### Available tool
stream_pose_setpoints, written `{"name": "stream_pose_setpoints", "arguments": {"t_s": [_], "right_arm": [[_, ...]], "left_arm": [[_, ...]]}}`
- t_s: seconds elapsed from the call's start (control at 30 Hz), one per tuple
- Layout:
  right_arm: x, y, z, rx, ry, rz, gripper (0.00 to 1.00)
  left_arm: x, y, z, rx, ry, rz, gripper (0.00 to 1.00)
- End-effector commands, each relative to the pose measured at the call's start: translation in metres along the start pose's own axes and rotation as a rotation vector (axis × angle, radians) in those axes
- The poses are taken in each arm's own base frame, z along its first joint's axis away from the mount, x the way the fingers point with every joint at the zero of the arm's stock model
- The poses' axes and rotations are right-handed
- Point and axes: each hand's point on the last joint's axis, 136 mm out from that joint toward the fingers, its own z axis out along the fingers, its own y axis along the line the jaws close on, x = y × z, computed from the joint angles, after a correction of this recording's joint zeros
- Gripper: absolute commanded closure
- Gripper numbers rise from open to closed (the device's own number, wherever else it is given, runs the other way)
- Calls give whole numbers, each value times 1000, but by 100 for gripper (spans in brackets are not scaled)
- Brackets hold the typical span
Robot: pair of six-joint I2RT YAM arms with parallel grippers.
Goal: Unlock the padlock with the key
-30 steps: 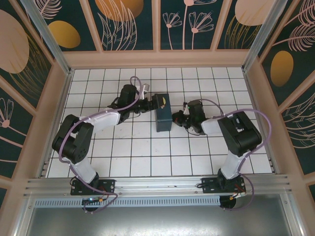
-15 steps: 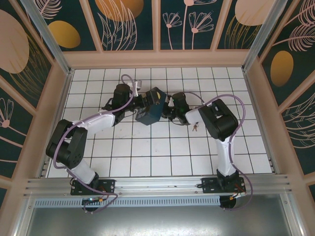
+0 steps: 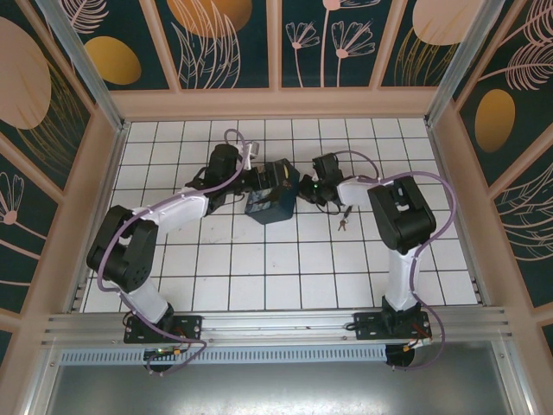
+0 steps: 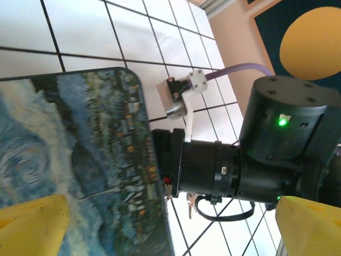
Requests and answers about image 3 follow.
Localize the teal starry night tin box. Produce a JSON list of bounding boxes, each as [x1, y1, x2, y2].
[[244, 158, 302, 227]]

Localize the grey metal sheet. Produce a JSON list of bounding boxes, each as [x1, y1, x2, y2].
[[41, 361, 526, 415]]

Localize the thin black right gripper wire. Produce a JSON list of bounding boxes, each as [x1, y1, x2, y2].
[[317, 201, 353, 217]]

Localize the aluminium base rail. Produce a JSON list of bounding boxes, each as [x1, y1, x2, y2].
[[41, 306, 513, 347]]

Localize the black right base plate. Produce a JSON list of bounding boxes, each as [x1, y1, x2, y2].
[[353, 309, 433, 342]]

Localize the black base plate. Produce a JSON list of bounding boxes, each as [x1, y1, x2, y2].
[[353, 309, 433, 342], [124, 314, 204, 345]]

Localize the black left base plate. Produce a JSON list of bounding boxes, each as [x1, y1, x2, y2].
[[124, 314, 204, 345]]

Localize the aluminium frame post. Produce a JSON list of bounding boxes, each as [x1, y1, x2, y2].
[[34, 0, 130, 133], [425, 0, 519, 129]]

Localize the slotted grey cable duct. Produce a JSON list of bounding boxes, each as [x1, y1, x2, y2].
[[60, 345, 388, 364]]

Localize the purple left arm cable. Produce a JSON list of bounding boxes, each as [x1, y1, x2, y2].
[[97, 128, 254, 377]]

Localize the orange connector with wires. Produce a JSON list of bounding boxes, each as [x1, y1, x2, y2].
[[401, 335, 433, 352]]

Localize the small circuit board with wires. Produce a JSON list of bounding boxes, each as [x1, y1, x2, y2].
[[143, 344, 188, 362]]

